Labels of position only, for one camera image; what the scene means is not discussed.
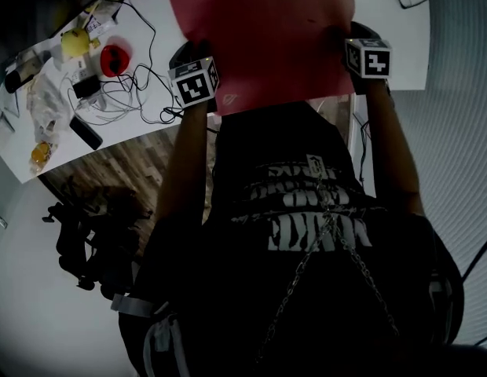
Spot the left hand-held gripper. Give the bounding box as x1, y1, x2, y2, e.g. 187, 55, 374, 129
167, 40, 221, 110

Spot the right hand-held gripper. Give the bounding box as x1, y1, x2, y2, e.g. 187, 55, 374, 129
344, 20, 393, 80

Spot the red mat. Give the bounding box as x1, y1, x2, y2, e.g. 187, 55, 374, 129
168, 0, 357, 116

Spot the person's right forearm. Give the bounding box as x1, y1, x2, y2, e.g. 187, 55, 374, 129
351, 77, 426, 218

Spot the person's left forearm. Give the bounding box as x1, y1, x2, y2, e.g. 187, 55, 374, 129
156, 102, 214, 227

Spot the red round gadget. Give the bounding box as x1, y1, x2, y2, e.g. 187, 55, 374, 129
99, 44, 134, 79

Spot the black power adapter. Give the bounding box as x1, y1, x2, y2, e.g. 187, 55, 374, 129
71, 74, 102, 100

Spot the white printed box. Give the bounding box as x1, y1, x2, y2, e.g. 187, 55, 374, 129
82, 13, 119, 42

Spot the black smartphone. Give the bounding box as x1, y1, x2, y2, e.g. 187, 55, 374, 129
68, 115, 104, 152

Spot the yellow lemon-shaped toy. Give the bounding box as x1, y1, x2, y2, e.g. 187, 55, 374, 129
60, 27, 92, 59

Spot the clear plastic bag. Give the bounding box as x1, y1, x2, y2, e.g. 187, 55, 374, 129
25, 72, 75, 144

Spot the black cylindrical holder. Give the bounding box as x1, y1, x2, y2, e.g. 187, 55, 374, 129
3, 63, 35, 94

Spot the black office chair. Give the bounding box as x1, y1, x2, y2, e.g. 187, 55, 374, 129
42, 174, 154, 302

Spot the black printed T-shirt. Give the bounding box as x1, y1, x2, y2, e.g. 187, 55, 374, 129
129, 99, 464, 377

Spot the black desk cable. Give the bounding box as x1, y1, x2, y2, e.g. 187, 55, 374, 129
101, 0, 184, 126

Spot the black hanging cable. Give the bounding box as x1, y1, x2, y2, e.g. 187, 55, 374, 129
357, 119, 373, 190

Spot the silver chain necklace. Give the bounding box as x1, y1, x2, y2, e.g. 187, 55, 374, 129
254, 153, 401, 364

